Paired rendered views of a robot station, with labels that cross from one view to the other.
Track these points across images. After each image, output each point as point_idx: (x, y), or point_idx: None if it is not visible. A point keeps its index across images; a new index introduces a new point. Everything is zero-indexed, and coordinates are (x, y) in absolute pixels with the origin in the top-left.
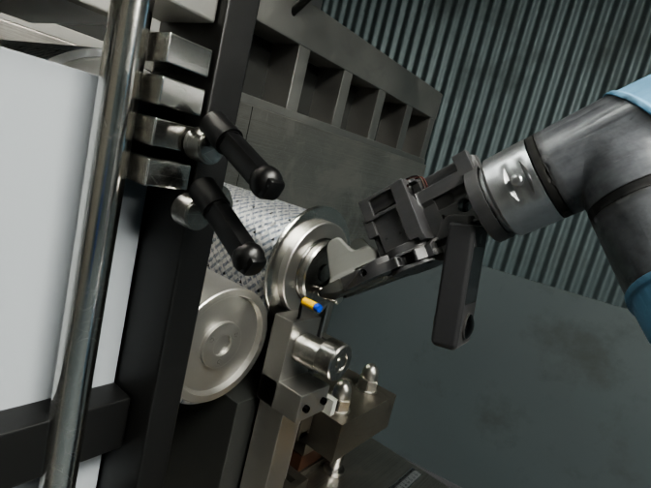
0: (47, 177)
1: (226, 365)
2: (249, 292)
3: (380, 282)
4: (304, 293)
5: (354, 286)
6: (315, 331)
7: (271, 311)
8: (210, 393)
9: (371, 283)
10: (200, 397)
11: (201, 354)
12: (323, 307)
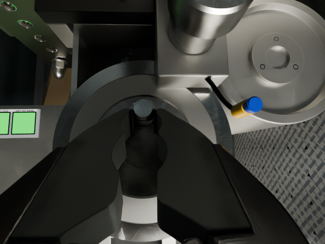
0: None
1: (256, 31)
2: (263, 117)
3: (119, 175)
4: (182, 113)
5: (243, 167)
6: (165, 51)
7: (207, 88)
8: (275, 4)
9: (181, 178)
10: (291, 4)
11: (302, 52)
12: (109, 83)
